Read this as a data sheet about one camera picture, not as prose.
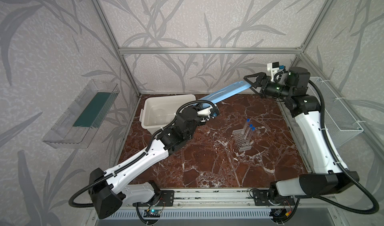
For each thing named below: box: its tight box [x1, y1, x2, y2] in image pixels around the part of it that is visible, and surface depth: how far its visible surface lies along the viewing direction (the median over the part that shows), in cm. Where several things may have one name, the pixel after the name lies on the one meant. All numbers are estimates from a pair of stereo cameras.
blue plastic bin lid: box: [199, 81, 252, 108], surface depth 67 cm
